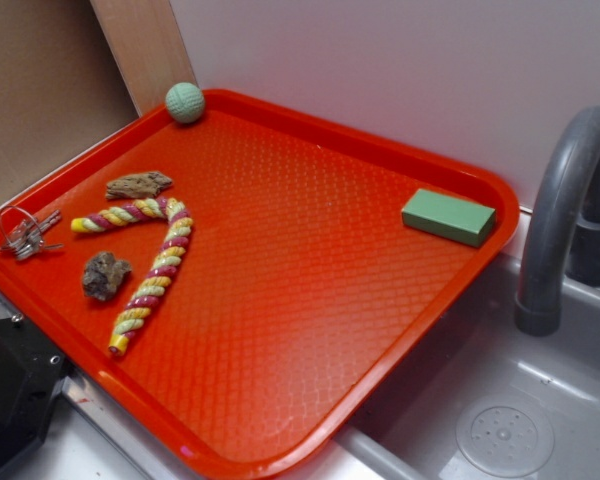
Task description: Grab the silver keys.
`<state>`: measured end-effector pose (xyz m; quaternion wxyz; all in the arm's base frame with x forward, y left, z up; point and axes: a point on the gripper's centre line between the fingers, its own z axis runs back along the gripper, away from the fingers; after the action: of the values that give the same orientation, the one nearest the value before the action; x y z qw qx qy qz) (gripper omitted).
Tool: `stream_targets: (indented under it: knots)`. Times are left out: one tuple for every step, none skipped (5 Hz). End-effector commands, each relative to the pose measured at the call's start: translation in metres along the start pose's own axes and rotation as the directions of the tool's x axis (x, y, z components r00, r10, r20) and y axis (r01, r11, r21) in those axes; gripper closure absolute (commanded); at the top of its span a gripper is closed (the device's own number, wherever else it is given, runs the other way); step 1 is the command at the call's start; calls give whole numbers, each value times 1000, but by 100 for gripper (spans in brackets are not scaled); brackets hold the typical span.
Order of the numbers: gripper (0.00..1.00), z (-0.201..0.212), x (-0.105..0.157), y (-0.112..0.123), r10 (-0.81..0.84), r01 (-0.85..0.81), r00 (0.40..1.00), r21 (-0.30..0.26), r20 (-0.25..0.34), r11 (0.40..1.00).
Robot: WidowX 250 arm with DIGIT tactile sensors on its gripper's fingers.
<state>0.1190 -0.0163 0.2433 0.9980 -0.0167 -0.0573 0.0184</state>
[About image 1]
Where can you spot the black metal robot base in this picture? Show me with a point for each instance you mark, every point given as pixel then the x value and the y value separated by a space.
pixel 32 371

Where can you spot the orange plastic tray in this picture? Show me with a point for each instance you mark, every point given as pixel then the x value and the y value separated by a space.
pixel 300 290

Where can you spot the green rectangular block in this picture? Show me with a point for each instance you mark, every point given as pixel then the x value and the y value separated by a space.
pixel 449 217

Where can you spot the flat brown driftwood piece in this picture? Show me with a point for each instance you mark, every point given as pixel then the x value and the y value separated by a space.
pixel 138 186

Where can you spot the green textured ball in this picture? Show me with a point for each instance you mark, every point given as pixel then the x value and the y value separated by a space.
pixel 185 102

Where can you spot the dark brown rock chunk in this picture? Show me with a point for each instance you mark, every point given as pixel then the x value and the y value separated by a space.
pixel 103 275

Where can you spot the grey plastic sink basin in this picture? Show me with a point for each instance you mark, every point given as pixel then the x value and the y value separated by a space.
pixel 478 399

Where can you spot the light wooden board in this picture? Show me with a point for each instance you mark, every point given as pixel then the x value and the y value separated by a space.
pixel 147 46

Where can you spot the grey curved faucet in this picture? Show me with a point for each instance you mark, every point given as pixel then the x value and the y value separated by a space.
pixel 563 238

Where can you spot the multicolour twisted rope toy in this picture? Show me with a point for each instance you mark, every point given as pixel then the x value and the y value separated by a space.
pixel 161 274

